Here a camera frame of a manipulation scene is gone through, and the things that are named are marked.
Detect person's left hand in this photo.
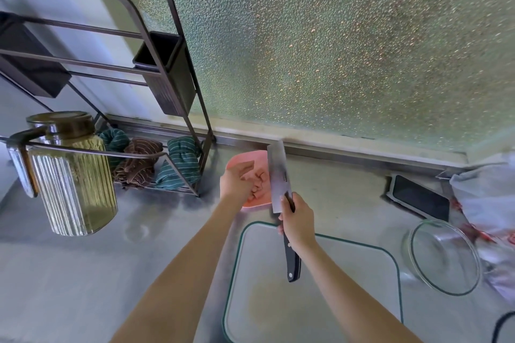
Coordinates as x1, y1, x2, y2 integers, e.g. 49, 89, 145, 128
219, 161, 263, 205

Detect person's right hand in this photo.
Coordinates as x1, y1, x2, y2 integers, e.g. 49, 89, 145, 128
277, 192, 317, 253

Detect steel cleaver with black handle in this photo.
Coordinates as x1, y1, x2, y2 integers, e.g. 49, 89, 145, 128
267, 139, 302, 283

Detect person's left forearm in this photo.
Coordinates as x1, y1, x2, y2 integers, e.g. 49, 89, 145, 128
109, 194, 244, 343

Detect person's right forearm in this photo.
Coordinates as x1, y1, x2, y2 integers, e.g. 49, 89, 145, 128
295, 239, 424, 343

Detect raw meat pieces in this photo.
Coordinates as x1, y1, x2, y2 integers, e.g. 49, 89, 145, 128
247, 167, 271, 202

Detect pink plastic bowl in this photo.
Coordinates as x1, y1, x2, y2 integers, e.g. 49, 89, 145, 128
225, 150, 283, 211

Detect large green striped cloth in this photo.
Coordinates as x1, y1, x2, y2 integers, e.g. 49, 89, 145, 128
154, 136, 202, 190

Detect white cutting board green rim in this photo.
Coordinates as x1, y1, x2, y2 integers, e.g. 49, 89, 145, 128
223, 221, 404, 343

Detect brown striped cloth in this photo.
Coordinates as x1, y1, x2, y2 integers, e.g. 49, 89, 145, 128
112, 138, 164, 191

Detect black rack container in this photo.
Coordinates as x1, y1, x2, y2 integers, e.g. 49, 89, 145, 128
0, 12, 72, 98
132, 31, 198, 117

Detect small green striped cloth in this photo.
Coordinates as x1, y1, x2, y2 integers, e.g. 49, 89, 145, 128
98, 128, 130, 168

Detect black smartphone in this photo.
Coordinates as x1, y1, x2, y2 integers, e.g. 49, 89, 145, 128
387, 173, 451, 222

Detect frosted glass window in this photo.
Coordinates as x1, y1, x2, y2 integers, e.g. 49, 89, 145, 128
86, 0, 515, 164

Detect clear glass bowl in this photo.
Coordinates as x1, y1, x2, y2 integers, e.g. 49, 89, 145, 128
402, 219, 483, 297

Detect ribbed glass pitcher with lid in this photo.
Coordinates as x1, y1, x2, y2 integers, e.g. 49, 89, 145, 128
7, 111, 120, 237

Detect dark metal kitchen rack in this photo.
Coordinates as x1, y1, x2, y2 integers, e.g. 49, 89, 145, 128
0, 0, 217, 198

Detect white plastic bag red print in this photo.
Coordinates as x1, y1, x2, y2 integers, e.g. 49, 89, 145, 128
442, 152, 515, 296

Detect black cable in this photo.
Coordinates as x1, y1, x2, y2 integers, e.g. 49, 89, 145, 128
491, 311, 515, 343

